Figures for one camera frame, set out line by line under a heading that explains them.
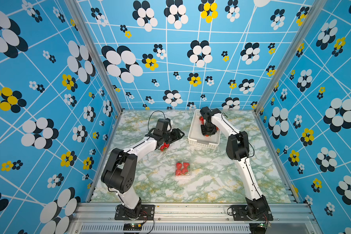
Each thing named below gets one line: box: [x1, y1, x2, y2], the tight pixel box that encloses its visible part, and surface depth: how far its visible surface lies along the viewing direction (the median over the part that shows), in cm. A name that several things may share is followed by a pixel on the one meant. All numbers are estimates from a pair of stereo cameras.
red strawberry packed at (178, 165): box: [175, 162, 183, 170], surface depth 92 cm
